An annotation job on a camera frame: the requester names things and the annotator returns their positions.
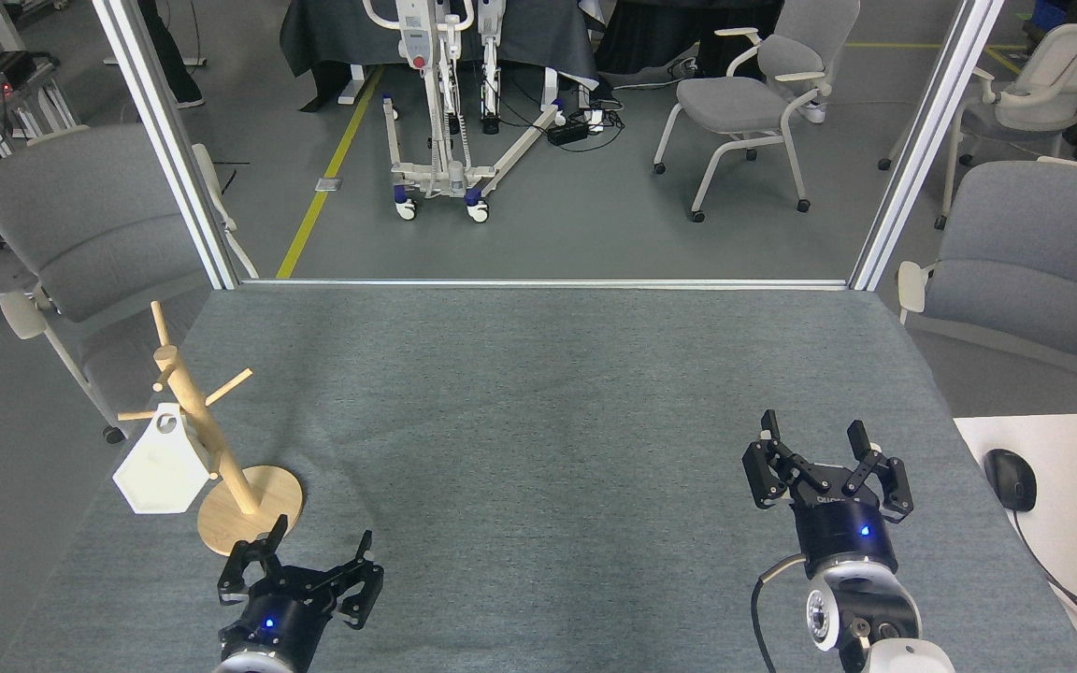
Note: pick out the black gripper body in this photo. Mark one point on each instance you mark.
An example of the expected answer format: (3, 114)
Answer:
(277, 617)
(842, 533)

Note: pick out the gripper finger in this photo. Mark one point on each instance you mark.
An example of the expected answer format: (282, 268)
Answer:
(889, 486)
(239, 570)
(763, 477)
(361, 584)

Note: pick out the white faceted cup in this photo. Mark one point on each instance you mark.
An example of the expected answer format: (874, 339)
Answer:
(160, 467)

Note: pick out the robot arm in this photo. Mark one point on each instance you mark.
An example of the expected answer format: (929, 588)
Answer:
(253, 662)
(861, 617)

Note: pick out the wooden cup rack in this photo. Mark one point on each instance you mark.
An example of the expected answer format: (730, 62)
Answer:
(239, 523)

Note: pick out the black computer mouse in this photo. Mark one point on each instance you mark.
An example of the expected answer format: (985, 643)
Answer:
(1011, 479)

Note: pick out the grey office chair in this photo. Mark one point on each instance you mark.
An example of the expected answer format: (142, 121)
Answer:
(735, 103)
(1034, 252)
(1062, 56)
(80, 215)

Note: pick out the metal floor plate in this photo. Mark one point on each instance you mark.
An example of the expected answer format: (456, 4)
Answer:
(328, 184)

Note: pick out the black power strip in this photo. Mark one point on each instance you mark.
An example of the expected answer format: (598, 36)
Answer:
(567, 131)

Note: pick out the black cloth covered table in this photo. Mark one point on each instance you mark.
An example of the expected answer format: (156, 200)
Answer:
(333, 37)
(651, 28)

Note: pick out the yellow floor tape line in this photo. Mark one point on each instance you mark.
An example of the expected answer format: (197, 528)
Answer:
(351, 121)

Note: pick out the person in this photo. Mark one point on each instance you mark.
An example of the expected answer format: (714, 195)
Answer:
(169, 47)

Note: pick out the metal equipment cart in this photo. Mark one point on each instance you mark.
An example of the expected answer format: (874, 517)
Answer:
(6, 75)

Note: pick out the white stand on wheels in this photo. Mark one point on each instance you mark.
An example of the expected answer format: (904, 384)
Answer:
(415, 37)

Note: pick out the silver frame rail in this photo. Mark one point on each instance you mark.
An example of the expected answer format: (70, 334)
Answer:
(538, 283)

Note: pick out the silver frame post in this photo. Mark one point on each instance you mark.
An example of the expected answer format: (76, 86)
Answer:
(160, 121)
(922, 140)

